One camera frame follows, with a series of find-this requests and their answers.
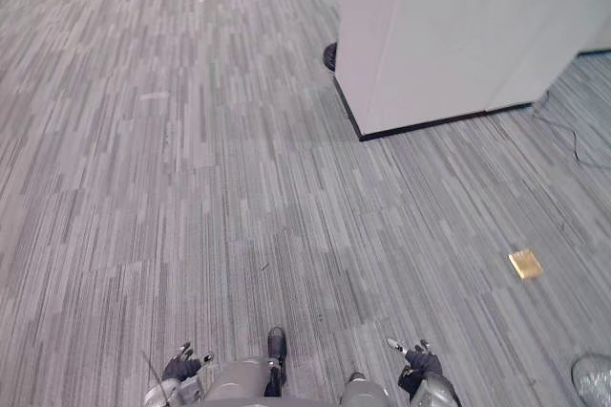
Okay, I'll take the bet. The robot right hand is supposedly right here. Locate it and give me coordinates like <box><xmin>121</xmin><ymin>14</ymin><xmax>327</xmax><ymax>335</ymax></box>
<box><xmin>385</xmin><ymin>337</ymin><xmax>443</xmax><ymax>403</ymax></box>

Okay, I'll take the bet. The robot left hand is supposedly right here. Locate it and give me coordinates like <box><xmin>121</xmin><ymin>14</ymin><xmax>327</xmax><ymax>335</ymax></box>
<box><xmin>161</xmin><ymin>341</ymin><xmax>215</xmax><ymax>384</ymax></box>

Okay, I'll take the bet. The brass floor socket plate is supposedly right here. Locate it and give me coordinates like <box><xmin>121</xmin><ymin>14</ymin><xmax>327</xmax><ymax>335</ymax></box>
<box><xmin>507</xmin><ymin>248</ymin><xmax>545</xmax><ymax>280</ymax></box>

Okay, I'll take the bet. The person's shoe in silver cover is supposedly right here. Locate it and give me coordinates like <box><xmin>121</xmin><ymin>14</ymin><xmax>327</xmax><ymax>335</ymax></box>
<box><xmin>571</xmin><ymin>353</ymin><xmax>611</xmax><ymax>407</ymax></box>

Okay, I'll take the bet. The black round caster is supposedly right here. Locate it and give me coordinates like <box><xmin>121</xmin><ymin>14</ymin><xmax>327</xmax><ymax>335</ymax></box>
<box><xmin>322</xmin><ymin>42</ymin><xmax>339</xmax><ymax>74</ymax></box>

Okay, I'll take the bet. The thin black floor cable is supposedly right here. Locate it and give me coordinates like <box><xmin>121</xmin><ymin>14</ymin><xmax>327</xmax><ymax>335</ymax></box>
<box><xmin>530</xmin><ymin>87</ymin><xmax>611</xmax><ymax>166</ymax></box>

